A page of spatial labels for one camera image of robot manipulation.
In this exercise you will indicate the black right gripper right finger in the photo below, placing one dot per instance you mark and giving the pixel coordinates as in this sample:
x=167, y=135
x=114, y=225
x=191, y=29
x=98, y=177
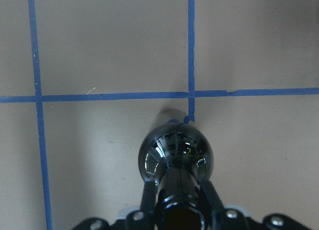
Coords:
x=209, y=200

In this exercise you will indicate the dark glass wine bottle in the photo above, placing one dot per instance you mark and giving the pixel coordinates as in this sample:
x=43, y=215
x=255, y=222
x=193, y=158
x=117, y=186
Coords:
x=176, y=157

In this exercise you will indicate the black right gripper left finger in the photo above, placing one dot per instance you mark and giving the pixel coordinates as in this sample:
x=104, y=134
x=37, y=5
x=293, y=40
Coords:
x=148, y=202

